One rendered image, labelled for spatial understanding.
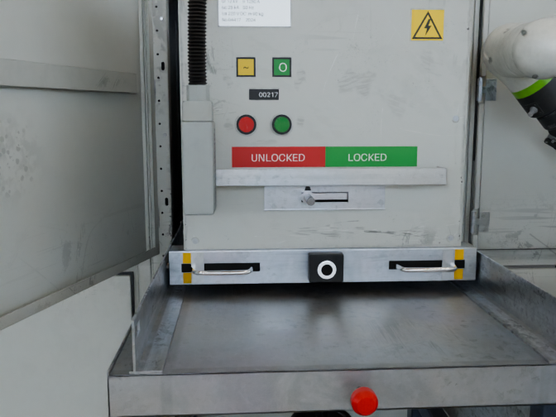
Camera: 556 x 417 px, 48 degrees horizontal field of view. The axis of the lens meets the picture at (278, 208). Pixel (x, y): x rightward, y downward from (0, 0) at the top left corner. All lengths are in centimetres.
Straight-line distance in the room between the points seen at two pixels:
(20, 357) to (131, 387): 79
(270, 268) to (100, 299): 52
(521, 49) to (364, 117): 31
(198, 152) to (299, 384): 38
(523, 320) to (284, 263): 39
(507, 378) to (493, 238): 71
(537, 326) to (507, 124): 65
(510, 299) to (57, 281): 77
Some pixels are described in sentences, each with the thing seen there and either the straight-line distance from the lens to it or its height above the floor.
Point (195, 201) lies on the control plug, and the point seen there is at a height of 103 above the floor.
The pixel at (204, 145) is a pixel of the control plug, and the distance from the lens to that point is 96.
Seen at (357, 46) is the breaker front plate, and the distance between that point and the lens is 109.
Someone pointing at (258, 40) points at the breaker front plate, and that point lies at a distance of 107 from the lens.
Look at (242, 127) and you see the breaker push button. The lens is 106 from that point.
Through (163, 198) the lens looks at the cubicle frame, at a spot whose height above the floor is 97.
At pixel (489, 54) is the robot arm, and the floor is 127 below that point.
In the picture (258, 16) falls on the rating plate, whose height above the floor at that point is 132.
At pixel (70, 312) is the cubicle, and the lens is 151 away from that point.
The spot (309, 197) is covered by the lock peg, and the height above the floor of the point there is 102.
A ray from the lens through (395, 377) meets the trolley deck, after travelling 82.
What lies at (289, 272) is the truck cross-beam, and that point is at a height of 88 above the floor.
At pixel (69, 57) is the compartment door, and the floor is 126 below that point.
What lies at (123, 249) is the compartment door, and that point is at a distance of 137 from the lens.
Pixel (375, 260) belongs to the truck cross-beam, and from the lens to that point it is 111.
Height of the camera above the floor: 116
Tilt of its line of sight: 9 degrees down
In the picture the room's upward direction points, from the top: straight up
